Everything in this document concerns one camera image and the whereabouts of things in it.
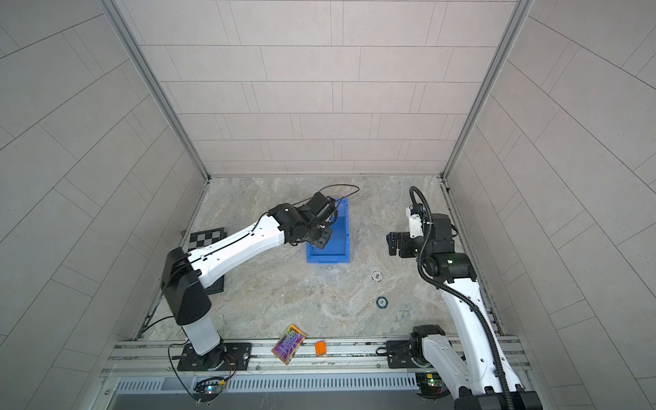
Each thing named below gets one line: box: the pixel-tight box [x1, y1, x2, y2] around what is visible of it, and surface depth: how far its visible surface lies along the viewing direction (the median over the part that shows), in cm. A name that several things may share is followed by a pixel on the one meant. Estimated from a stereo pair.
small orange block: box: [314, 339, 328, 358], surface depth 73 cm
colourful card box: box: [271, 324, 306, 366], surface depth 74 cm
